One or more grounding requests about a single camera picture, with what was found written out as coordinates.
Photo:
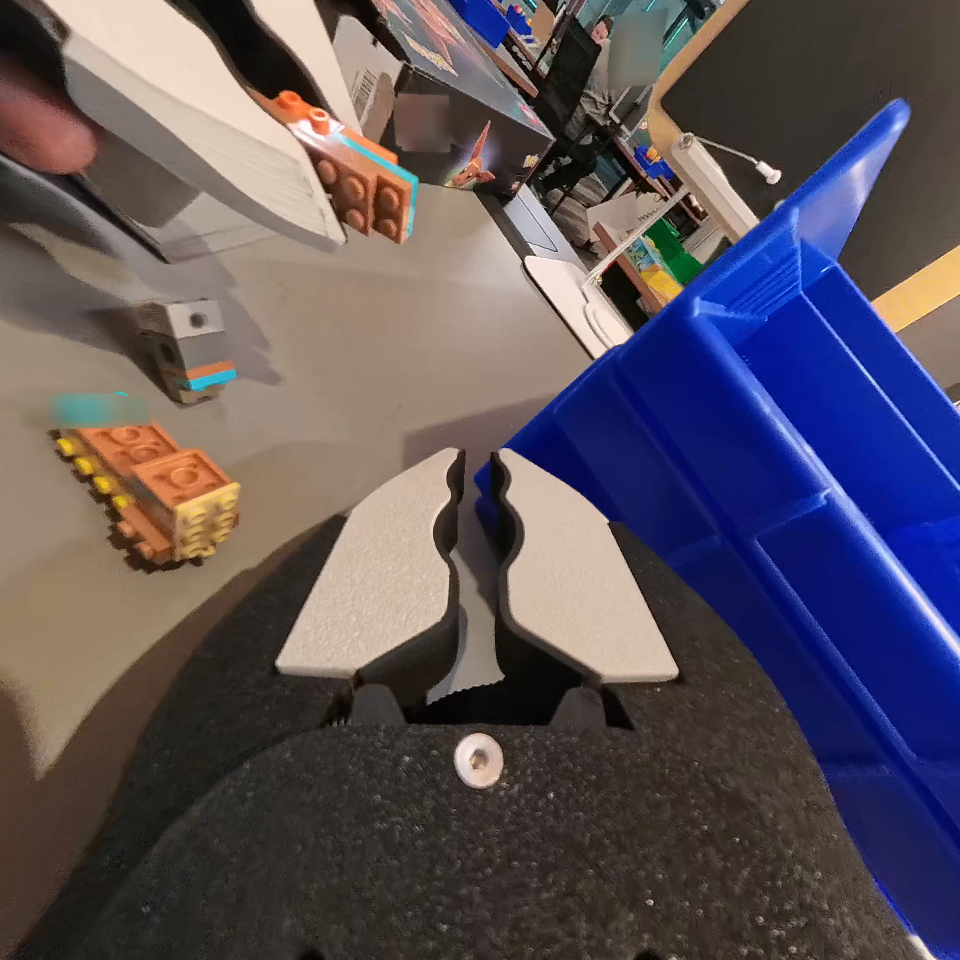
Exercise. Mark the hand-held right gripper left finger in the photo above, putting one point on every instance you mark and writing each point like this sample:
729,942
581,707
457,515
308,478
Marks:
375,592

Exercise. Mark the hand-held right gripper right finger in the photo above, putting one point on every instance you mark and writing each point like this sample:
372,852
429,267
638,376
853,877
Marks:
585,600

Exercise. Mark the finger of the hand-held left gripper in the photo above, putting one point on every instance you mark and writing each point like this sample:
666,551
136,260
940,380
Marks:
311,52
187,112

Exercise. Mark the orange and teal brick cluster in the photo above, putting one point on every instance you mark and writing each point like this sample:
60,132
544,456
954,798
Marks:
360,187

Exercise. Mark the grey and teal brick cluster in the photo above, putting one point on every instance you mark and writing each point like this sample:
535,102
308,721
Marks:
187,330

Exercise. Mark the blue plastic bin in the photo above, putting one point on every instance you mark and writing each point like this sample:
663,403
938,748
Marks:
750,450

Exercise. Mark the multicoloured toy brick assembly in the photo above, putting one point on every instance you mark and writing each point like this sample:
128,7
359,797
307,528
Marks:
165,480

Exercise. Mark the person's left hand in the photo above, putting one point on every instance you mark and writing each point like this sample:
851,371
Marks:
37,120

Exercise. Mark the printed cardboard box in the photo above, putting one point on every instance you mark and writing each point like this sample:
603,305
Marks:
495,150

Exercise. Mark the black office chair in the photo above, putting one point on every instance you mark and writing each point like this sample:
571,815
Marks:
566,67

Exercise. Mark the white plastic panel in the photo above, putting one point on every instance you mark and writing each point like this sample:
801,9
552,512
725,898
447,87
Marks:
562,292

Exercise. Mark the pile of colourful toy bricks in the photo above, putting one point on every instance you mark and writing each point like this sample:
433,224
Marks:
667,262

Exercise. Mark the black board panel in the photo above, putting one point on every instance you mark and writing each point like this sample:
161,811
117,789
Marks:
825,75

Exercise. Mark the white board bracket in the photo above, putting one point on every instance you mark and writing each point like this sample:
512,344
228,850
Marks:
709,176

